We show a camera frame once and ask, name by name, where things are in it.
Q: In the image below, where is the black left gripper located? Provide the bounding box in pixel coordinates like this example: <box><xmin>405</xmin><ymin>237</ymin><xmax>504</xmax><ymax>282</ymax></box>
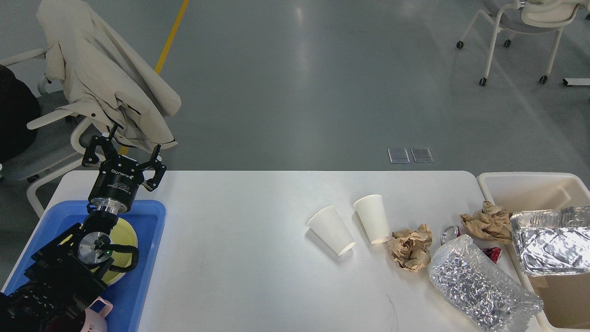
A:
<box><xmin>82</xmin><ymin>124</ymin><xmax>167</xmax><ymax>213</ymax></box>

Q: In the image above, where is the yellow plastic plate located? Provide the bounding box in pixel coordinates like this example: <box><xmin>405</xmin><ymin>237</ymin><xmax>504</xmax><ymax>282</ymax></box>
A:
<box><xmin>110</xmin><ymin>218</ymin><xmax>138</xmax><ymax>267</ymax></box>

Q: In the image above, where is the pink mug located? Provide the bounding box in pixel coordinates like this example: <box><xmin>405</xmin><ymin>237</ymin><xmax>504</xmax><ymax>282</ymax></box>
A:
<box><xmin>44</xmin><ymin>297</ymin><xmax>113</xmax><ymax>332</ymax></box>

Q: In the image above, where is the white paper cup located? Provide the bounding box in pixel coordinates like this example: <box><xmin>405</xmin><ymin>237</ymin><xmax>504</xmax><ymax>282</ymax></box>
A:
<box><xmin>307</xmin><ymin>205</ymin><xmax>356</xmax><ymax>256</ymax></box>
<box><xmin>354</xmin><ymin>194</ymin><xmax>392</xmax><ymax>244</ymax></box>

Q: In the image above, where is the foil bag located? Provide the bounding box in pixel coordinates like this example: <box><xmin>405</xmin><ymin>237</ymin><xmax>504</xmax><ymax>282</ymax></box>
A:
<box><xmin>510</xmin><ymin>206</ymin><xmax>590</xmax><ymax>277</ymax></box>
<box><xmin>428</xmin><ymin>235</ymin><xmax>543</xmax><ymax>332</ymax></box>

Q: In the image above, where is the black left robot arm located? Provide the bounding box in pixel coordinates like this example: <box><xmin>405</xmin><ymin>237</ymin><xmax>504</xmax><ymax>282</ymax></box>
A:
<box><xmin>1</xmin><ymin>124</ymin><xmax>166</xmax><ymax>332</ymax></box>

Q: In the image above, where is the white office chair left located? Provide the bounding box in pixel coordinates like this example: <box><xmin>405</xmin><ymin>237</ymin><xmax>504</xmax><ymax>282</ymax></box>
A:
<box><xmin>1</xmin><ymin>74</ymin><xmax>99</xmax><ymax>217</ymax></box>

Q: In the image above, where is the beige coat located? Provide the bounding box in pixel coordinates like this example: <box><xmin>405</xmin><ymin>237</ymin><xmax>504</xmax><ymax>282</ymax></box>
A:
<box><xmin>36</xmin><ymin>0</ymin><xmax>182</xmax><ymax>151</ymax></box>

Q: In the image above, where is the person in dark clothes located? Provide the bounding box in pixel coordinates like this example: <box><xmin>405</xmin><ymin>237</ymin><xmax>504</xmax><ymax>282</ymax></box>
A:
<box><xmin>0</xmin><ymin>65</ymin><xmax>41</xmax><ymax>163</ymax></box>

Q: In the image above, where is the pale green plate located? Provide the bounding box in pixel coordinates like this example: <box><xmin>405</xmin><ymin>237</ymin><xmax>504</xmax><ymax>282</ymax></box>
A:
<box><xmin>101</xmin><ymin>271</ymin><xmax>126</xmax><ymax>286</ymax></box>

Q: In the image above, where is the blue plastic tray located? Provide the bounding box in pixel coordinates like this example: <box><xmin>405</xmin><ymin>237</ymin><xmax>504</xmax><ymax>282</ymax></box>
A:
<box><xmin>2</xmin><ymin>200</ymin><xmax>166</xmax><ymax>332</ymax></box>

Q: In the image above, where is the crumpled brown paper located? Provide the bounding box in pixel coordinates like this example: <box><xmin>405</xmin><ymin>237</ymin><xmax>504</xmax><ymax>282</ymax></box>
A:
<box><xmin>460</xmin><ymin>201</ymin><xmax>513</xmax><ymax>244</ymax></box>
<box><xmin>387</xmin><ymin>224</ymin><xmax>432</xmax><ymax>273</ymax></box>

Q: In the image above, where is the red snack wrapper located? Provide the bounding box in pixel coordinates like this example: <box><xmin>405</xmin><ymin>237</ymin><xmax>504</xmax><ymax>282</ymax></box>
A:
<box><xmin>440</xmin><ymin>225</ymin><xmax>501</xmax><ymax>263</ymax></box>

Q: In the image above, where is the white chair background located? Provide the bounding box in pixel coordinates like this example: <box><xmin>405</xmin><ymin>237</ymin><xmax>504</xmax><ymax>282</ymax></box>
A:
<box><xmin>456</xmin><ymin>0</ymin><xmax>589</xmax><ymax>86</ymax></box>

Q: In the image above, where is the white waste bin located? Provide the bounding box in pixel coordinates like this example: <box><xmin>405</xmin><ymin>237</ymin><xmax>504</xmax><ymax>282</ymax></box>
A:
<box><xmin>478</xmin><ymin>172</ymin><xmax>590</xmax><ymax>332</ymax></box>

